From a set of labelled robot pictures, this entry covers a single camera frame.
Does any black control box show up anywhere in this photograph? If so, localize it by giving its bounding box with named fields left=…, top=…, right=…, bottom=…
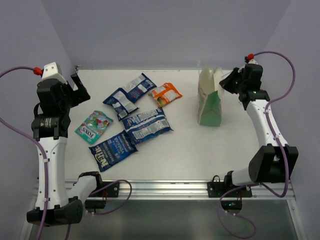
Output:
left=84, top=197, right=107, bottom=211
left=221, top=199, right=243, bottom=213

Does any aluminium rail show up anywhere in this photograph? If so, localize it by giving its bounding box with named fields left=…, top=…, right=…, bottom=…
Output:
left=65, top=179, right=296, bottom=201

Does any left black control box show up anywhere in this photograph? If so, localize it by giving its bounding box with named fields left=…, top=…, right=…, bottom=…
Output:
left=84, top=197, right=107, bottom=211

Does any orange white snack bag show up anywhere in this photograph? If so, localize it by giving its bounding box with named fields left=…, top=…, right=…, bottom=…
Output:
left=148, top=82, right=183, bottom=108

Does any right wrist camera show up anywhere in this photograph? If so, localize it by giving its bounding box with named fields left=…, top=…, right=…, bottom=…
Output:
left=244, top=53, right=258, bottom=65

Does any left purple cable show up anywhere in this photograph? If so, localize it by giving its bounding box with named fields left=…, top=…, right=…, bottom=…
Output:
left=0, top=65, right=73, bottom=240

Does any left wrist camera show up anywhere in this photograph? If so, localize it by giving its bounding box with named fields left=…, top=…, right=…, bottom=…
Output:
left=33, top=62, right=68, bottom=84

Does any blue white snack bag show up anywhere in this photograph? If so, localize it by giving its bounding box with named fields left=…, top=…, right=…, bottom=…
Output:
left=120, top=72, right=157, bottom=103

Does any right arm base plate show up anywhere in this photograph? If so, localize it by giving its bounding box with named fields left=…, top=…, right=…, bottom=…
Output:
left=207, top=181, right=253, bottom=198

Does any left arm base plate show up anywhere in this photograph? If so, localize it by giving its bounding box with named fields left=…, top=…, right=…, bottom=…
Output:
left=90, top=182, right=120, bottom=198

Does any right black control box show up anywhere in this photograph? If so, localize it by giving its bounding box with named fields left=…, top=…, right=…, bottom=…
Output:
left=221, top=199, right=243, bottom=213

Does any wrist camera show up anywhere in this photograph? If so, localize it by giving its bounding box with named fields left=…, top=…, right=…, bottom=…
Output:
left=33, top=62, right=68, bottom=84
left=244, top=53, right=258, bottom=65

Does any green paper bag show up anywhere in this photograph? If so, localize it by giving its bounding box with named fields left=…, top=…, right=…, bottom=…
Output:
left=197, top=65, right=227, bottom=127

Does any green candy bag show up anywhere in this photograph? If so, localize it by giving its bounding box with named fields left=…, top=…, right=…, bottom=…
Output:
left=74, top=110, right=114, bottom=145

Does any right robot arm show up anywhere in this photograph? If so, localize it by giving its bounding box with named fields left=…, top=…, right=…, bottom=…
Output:
left=219, top=60, right=299, bottom=197

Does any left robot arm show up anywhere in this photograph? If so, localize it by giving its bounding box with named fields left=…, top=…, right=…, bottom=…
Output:
left=26, top=73, right=104, bottom=227

